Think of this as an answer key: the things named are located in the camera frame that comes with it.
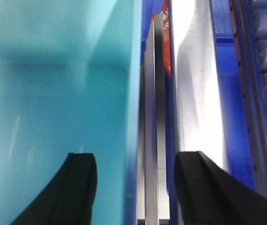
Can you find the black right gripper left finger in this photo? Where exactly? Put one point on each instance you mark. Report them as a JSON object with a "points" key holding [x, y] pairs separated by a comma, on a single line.
{"points": [[68, 198]]}

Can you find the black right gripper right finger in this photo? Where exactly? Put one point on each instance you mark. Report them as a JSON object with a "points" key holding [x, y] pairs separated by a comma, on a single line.
{"points": [[208, 195]]}

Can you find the light teal plastic bin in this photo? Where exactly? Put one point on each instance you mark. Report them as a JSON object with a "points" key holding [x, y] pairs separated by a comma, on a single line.
{"points": [[69, 83]]}

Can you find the red printed package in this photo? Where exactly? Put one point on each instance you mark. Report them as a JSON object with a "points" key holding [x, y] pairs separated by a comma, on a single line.
{"points": [[166, 36]]}

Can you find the steel conveyor rail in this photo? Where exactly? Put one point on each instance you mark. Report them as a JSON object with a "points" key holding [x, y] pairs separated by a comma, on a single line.
{"points": [[152, 197]]}

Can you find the steel front frame bar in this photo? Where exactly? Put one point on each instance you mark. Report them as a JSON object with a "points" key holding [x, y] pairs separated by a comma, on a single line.
{"points": [[198, 121]]}

